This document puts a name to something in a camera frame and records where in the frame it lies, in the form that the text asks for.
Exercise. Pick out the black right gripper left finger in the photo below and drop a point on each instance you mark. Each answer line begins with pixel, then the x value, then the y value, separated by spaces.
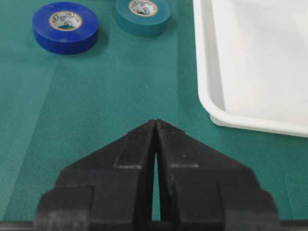
pixel 108 190

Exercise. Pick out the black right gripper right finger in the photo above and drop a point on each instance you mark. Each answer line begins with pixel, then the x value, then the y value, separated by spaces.
pixel 202 189

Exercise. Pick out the teal tape roll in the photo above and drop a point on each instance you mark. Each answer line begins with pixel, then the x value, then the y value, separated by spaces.
pixel 143 18

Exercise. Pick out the white plastic case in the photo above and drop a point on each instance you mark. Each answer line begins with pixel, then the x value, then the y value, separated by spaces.
pixel 252 63

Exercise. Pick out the blue tape roll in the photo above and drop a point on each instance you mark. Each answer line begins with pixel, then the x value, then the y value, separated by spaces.
pixel 65 27

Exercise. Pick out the green table cloth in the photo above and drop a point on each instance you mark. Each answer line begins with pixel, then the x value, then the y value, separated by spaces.
pixel 56 109

